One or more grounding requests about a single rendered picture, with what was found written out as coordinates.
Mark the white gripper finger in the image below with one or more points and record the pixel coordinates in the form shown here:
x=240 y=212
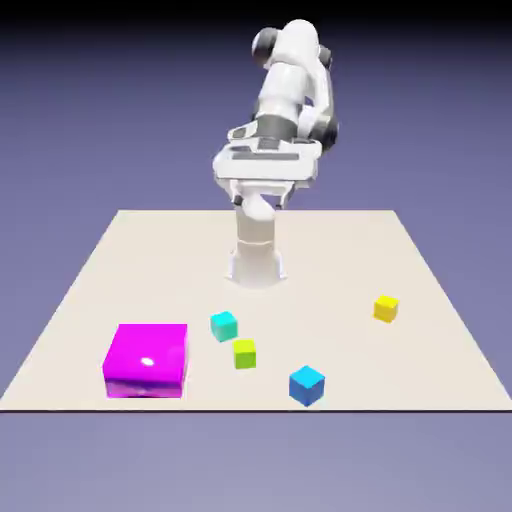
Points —
x=286 y=194
x=236 y=194

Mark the large magenta box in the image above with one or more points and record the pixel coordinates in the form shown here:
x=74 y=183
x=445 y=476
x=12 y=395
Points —
x=146 y=352

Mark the small yellow cube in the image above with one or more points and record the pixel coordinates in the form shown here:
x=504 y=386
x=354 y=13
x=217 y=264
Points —
x=386 y=309

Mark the small cyan cube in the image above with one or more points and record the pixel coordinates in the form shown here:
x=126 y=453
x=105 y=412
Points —
x=224 y=326

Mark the small lime green cube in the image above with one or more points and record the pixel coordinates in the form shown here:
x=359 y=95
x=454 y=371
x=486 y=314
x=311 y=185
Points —
x=244 y=354

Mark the small blue cube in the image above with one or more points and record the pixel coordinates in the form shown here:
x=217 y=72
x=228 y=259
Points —
x=306 y=386

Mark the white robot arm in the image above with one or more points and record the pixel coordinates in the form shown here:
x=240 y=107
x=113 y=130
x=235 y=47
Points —
x=288 y=84

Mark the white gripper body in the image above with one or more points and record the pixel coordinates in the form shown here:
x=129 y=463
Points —
x=264 y=168

